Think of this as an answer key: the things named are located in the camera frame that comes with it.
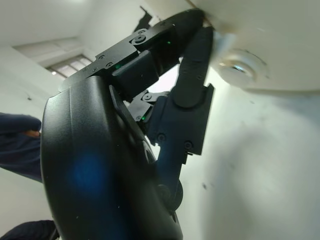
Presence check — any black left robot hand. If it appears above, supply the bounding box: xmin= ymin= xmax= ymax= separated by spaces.
xmin=39 ymin=7 xmax=216 ymax=240

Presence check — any small toaster dial knob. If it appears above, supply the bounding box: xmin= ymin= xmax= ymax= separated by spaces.
xmin=219 ymin=48 xmax=271 ymax=89

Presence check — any person in navy clothing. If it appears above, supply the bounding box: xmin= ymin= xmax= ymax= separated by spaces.
xmin=0 ymin=112 xmax=60 ymax=240

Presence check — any cream white toaster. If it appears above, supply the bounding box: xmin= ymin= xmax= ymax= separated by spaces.
xmin=186 ymin=0 xmax=320 ymax=94

